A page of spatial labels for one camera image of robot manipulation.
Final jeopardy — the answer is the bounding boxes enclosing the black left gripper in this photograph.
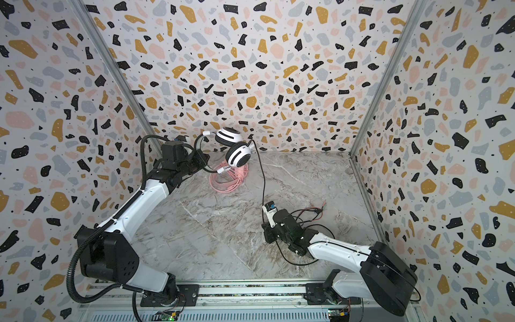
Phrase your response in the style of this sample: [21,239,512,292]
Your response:
[178,149,210,178]

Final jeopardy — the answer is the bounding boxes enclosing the black headphone cable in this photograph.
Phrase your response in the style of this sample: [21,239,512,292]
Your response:
[249,138,337,266]

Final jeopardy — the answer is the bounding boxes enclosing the pink headphones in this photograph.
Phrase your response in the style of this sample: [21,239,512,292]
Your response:
[209,161,249,193]

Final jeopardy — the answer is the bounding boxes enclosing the white black headphones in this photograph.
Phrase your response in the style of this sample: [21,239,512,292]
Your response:
[193,127,252,174]

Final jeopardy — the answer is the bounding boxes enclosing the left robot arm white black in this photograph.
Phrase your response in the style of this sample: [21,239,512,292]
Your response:
[66,150,209,304]

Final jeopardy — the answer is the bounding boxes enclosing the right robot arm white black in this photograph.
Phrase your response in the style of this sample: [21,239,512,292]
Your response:
[262,202,417,317]

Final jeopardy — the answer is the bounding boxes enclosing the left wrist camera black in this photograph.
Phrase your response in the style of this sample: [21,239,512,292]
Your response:
[161,136,194,162]

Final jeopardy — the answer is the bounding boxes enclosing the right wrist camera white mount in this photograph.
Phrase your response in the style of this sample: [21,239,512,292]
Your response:
[262,201,278,228]

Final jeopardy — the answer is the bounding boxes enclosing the black corrugated cable conduit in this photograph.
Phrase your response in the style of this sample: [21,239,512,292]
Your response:
[65,134,170,304]

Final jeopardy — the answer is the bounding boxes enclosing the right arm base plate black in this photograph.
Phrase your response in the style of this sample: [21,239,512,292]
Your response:
[304,283,334,305]

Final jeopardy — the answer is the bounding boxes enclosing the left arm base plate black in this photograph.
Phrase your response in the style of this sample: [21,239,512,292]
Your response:
[140,284,200,308]

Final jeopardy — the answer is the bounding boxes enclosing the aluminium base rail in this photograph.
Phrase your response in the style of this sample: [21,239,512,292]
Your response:
[80,279,423,322]

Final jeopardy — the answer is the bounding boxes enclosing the aluminium corner post left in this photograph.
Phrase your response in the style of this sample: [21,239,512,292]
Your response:
[68,1,154,156]

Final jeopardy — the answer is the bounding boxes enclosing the aluminium corner post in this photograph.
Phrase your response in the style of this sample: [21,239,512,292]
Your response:
[68,1,154,156]
[350,0,427,160]

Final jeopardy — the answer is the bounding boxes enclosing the aluminium corner post right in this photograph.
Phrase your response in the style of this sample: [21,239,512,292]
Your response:
[350,0,427,160]

